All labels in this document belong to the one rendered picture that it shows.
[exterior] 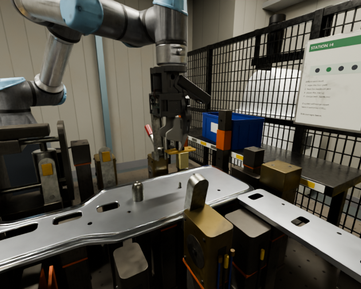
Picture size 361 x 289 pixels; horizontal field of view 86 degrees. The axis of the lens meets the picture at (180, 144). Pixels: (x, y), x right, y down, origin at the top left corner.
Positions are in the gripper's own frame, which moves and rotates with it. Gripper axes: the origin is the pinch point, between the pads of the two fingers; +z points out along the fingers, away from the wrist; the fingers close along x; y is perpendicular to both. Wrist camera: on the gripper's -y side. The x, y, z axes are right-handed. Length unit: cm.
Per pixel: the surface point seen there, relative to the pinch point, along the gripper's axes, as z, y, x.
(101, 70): -41, -20, -259
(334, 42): -29, -55, 8
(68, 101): -1, 26, -270
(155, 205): 13.1, 10.3, 5.0
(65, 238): 12.8, 29.6, 7.1
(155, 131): -1.4, 1.6, -14.5
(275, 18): -45, -62, -21
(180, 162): 10.2, -6.0, -11.2
